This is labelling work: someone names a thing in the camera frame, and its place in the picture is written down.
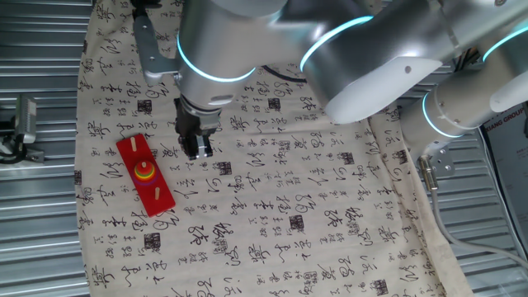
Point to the grey metal camera bracket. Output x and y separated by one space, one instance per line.
146 49

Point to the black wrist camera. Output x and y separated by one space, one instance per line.
144 6

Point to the red wooden Hanoi peg board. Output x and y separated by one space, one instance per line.
132 156

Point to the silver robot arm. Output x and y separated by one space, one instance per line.
371 62

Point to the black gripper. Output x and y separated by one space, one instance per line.
185 123

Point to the white calligraphy print cloth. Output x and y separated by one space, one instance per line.
268 185

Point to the grey printed box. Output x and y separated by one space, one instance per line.
509 165

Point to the silver ribbed camera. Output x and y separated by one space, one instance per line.
25 119

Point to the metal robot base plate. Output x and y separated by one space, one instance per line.
445 165

